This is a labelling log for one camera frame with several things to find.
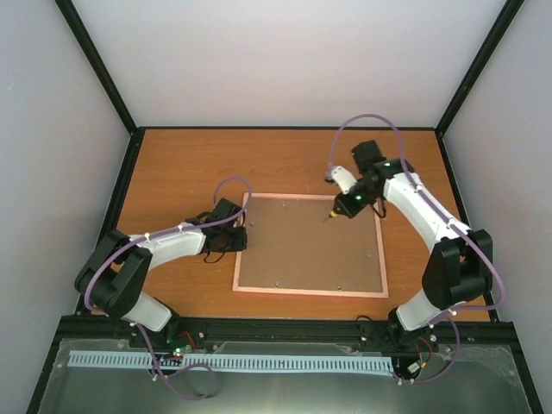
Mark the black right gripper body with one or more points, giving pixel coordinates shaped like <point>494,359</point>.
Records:
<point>366,197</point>

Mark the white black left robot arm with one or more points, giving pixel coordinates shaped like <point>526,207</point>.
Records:
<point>112,279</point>

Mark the yellow handled screwdriver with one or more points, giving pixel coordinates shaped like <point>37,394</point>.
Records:
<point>330,215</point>

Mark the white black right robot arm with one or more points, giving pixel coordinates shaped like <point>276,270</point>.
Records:
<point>457,271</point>

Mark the pink wooden picture frame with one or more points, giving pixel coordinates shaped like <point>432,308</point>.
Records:
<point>295,247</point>

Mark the clear acrylic front panel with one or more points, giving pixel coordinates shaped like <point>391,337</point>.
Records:
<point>458,379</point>

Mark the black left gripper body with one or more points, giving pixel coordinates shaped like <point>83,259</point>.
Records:
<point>232,243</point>

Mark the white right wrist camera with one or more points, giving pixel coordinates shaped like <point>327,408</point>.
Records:
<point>342,177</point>

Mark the light blue slotted cable duct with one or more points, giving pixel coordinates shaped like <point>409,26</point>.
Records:
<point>237,363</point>

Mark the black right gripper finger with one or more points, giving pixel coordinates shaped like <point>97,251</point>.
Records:
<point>351,214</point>
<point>341,203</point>

